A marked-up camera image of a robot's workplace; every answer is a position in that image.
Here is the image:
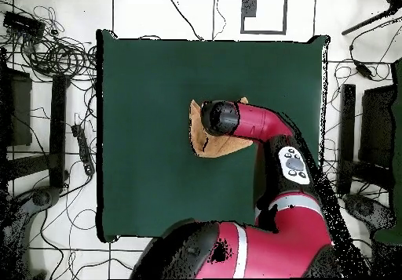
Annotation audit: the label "yellow-orange terry towel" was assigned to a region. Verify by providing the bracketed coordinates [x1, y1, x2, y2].
[188, 96, 254, 159]

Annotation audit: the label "black flat panel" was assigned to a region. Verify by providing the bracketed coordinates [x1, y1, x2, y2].
[359, 84, 397, 168]
[0, 67, 33, 147]

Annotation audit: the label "dark green table cloth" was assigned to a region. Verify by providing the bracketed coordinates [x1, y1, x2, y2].
[96, 28, 331, 243]

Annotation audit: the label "black power strip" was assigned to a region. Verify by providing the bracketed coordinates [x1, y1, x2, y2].
[71, 123, 96, 176]

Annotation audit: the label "black stand bar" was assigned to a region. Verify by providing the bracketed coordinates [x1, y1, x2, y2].
[340, 83, 356, 163]
[5, 73, 70, 189]

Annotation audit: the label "small gray square plate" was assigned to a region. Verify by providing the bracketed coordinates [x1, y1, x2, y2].
[243, 0, 258, 18]

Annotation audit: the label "gray chair base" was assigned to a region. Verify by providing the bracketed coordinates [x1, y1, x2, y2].
[342, 192, 397, 234]
[0, 185, 61, 279]

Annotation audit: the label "black power adapter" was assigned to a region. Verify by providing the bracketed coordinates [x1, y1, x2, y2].
[353, 60, 375, 81]

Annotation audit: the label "black tripod leg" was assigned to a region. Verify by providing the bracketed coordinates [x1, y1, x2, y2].
[341, 0, 402, 37]

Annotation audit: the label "black box device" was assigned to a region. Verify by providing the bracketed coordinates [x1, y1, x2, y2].
[2, 10, 47, 38]

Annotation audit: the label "gray square frame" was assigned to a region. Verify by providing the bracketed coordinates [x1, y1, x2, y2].
[240, 0, 289, 36]

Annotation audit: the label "tangled black cables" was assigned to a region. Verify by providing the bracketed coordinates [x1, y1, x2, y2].
[0, 0, 98, 85]

